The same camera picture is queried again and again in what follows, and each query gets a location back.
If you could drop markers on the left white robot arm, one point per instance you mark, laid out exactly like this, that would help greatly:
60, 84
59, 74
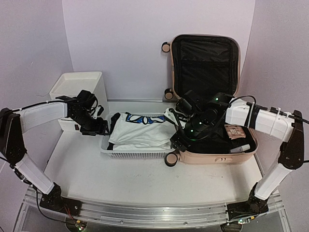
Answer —
14, 126

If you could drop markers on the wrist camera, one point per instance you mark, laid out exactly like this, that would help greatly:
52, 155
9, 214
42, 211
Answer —
98, 111
185, 108

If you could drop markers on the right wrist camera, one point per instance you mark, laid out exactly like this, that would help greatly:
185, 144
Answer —
185, 108

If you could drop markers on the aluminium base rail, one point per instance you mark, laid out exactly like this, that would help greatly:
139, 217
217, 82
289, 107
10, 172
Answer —
172, 217

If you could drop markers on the pink hard-shell suitcase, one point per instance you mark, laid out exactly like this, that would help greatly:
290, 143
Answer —
207, 65

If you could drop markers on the white drawer cabinet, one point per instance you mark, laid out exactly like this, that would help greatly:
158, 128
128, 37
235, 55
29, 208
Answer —
79, 91

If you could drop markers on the white perforated plastic basket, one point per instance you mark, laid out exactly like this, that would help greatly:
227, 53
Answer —
140, 154

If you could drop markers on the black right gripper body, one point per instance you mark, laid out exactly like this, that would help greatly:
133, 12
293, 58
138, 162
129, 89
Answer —
198, 124

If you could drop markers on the white tube bottle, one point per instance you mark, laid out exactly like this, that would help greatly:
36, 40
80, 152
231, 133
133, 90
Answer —
240, 149

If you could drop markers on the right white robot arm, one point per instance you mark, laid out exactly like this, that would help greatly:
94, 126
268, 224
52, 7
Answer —
223, 108

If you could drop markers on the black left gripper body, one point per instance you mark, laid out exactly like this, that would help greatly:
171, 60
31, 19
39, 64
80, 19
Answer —
88, 125

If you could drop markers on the white cloth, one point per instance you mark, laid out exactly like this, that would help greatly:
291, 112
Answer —
134, 132

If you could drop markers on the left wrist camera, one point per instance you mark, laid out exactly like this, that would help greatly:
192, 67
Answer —
98, 111

